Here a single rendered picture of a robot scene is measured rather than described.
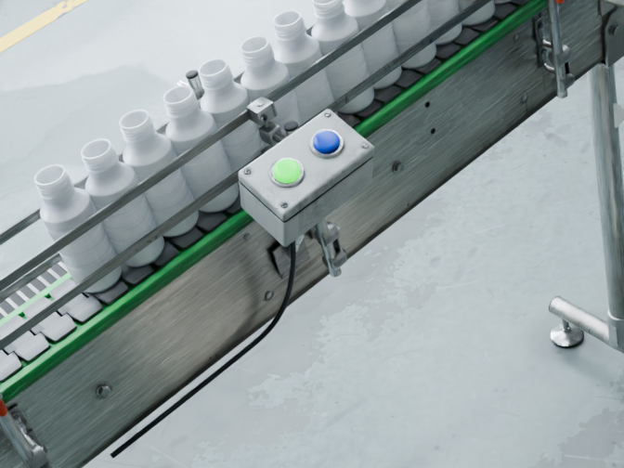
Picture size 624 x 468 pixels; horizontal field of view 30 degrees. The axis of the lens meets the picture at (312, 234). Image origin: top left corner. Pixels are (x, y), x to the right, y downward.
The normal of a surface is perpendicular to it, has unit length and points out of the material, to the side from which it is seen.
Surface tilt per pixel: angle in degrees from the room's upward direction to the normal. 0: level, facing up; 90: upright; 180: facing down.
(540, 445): 0
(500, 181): 0
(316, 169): 20
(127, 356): 90
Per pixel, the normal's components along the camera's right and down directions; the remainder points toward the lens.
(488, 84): 0.63, 0.39
